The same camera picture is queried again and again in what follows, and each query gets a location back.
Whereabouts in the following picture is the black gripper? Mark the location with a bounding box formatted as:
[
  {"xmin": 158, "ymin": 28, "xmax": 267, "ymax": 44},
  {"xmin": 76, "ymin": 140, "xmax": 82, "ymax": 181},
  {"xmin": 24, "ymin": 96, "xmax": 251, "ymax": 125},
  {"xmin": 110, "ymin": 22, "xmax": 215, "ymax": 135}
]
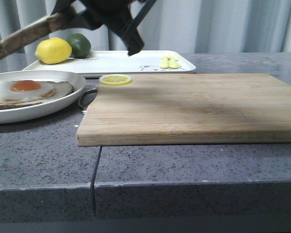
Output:
[{"xmin": 50, "ymin": 0, "xmax": 156, "ymax": 56}]

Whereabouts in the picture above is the white round plate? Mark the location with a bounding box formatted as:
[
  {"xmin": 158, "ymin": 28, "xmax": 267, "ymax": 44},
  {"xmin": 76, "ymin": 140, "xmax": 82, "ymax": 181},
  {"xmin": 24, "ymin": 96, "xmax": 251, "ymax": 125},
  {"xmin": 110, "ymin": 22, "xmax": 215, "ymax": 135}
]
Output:
[{"xmin": 0, "ymin": 70, "xmax": 86, "ymax": 124}]

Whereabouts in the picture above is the white rectangular tray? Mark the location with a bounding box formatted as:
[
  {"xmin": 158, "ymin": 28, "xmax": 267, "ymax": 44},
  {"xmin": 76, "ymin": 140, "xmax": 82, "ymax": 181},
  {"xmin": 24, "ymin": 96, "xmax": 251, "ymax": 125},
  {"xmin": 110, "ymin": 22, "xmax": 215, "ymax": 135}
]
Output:
[{"xmin": 24, "ymin": 50, "xmax": 196, "ymax": 78}]

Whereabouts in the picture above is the green lime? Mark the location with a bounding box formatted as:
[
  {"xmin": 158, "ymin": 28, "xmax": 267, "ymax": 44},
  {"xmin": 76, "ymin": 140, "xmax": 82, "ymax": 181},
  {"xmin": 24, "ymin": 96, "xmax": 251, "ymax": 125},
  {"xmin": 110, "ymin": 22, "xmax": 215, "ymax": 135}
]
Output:
[{"xmin": 67, "ymin": 33, "xmax": 91, "ymax": 58}]

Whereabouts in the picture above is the yellow lemon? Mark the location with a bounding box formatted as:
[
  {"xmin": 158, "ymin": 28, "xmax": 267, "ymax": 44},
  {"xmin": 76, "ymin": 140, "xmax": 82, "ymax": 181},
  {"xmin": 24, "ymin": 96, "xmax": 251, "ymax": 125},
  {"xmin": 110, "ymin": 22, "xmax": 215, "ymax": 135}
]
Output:
[{"xmin": 35, "ymin": 37, "xmax": 72, "ymax": 65}]

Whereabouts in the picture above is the lemon slice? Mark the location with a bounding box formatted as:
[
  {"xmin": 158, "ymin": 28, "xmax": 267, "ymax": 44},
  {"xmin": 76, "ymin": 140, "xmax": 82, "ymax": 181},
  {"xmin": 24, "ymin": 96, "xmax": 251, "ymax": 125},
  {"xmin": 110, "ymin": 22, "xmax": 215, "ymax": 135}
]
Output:
[{"xmin": 99, "ymin": 74, "xmax": 132, "ymax": 85}]

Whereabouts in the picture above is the fried egg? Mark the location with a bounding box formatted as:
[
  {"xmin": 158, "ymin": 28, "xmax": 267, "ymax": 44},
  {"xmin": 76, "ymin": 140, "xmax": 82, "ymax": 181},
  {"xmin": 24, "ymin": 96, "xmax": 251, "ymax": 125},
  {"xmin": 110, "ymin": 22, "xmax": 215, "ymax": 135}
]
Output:
[{"xmin": 0, "ymin": 80, "xmax": 54, "ymax": 104}]

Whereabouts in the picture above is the wooden cutting board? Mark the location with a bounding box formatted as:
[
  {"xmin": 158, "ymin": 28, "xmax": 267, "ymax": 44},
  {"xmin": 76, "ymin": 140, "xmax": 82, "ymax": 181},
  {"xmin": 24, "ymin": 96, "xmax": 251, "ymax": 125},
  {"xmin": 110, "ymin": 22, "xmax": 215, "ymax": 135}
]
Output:
[{"xmin": 77, "ymin": 73, "xmax": 291, "ymax": 147}]

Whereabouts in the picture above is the metal board handle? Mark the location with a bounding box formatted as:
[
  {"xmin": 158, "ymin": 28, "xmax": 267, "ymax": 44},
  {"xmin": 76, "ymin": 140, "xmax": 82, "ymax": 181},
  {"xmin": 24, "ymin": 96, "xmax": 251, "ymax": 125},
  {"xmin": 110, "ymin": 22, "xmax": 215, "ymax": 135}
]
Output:
[{"xmin": 78, "ymin": 88, "xmax": 97, "ymax": 110}]

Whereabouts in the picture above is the yellow-green fork handle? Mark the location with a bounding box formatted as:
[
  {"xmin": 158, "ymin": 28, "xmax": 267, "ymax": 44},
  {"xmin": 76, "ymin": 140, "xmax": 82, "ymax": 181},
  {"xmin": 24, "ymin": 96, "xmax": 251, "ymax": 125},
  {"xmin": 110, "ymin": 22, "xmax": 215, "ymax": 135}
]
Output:
[{"xmin": 160, "ymin": 55, "xmax": 169, "ymax": 69}]

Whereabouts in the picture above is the yellow-green spoon handle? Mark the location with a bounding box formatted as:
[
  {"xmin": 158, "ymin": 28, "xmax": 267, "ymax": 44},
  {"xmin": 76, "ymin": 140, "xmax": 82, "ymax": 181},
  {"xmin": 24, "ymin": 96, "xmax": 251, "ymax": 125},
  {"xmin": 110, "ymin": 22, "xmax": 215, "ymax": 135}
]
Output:
[{"xmin": 167, "ymin": 55, "xmax": 180, "ymax": 69}]

